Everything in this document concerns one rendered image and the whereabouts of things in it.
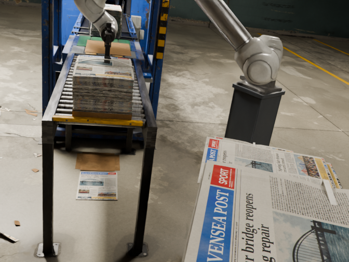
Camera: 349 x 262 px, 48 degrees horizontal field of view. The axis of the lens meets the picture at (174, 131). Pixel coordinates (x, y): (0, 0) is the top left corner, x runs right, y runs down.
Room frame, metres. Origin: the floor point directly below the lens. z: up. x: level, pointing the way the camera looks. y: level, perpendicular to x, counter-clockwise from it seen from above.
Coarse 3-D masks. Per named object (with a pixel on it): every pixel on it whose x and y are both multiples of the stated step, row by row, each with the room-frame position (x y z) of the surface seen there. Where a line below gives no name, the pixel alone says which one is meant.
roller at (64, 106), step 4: (60, 104) 1.88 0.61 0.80; (64, 104) 1.89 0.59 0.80; (68, 104) 1.89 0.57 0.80; (60, 108) 1.86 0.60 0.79; (64, 108) 1.87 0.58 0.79; (68, 108) 1.87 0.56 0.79; (72, 108) 1.88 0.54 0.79; (132, 112) 1.94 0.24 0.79; (136, 112) 1.95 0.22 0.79; (140, 112) 1.95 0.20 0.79
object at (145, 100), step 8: (136, 64) 2.89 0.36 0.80; (136, 72) 2.68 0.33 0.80; (144, 80) 2.52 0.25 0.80; (144, 88) 2.34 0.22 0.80; (144, 96) 2.20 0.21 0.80; (144, 104) 2.05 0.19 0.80; (144, 112) 1.94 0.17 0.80; (152, 112) 1.95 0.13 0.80; (152, 120) 1.84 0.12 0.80; (144, 128) 1.86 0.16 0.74; (152, 128) 1.76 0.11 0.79; (144, 136) 1.83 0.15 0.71; (152, 136) 1.76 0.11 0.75; (144, 144) 1.80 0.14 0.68; (152, 144) 1.77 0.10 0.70
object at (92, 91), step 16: (80, 64) 1.85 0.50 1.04; (80, 80) 1.71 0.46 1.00; (96, 80) 1.72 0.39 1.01; (112, 80) 1.74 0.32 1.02; (128, 80) 1.75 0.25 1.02; (80, 96) 1.71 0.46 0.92; (96, 96) 1.72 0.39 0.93; (112, 96) 1.74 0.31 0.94; (128, 96) 1.75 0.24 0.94; (96, 112) 1.74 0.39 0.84; (112, 112) 1.75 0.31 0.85; (128, 112) 1.76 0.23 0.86
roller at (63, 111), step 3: (57, 111) 1.80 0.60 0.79; (60, 111) 1.80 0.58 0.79; (63, 111) 1.81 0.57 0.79; (66, 111) 1.81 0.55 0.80; (69, 111) 1.82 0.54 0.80; (132, 114) 1.89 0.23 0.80; (135, 114) 1.89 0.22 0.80; (138, 114) 1.90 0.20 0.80; (141, 114) 1.90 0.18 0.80; (132, 117) 1.87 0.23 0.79; (135, 117) 1.88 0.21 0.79; (138, 117) 1.88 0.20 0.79; (141, 117) 1.89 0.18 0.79; (144, 117) 1.89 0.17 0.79
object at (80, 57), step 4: (80, 56) 2.03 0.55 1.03; (84, 56) 2.04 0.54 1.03; (88, 56) 2.06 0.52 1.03; (92, 56) 2.07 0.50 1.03; (96, 56) 2.08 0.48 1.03; (100, 56) 2.09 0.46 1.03; (88, 60) 1.95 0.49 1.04; (92, 60) 1.96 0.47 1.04; (96, 60) 1.97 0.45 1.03; (100, 60) 1.98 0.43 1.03; (120, 60) 2.04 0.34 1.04; (124, 60) 2.05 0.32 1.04; (128, 60) 2.06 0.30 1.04
